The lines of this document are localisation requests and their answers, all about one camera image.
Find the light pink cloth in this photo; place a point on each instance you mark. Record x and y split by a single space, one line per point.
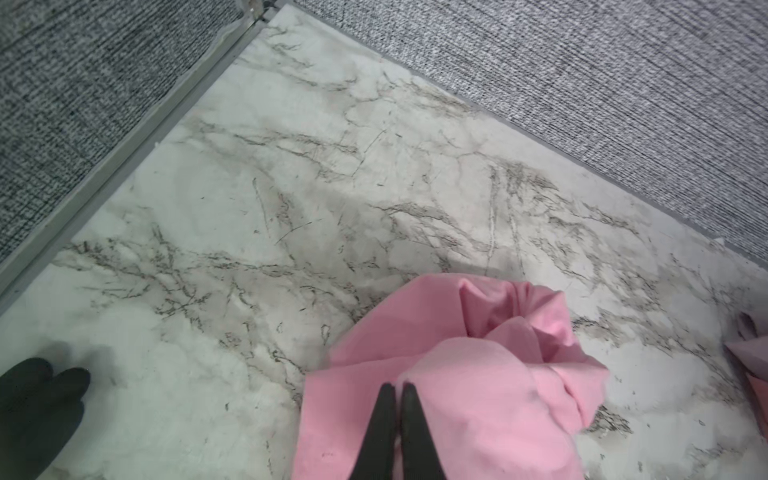
501 376

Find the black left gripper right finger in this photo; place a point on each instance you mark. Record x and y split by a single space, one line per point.
419 455

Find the pale mauve cloth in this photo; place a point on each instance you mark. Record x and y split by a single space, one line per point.
750 344

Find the dark pink cloth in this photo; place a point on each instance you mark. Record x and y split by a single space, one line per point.
758 390

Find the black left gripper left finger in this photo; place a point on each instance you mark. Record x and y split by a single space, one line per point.
376 456

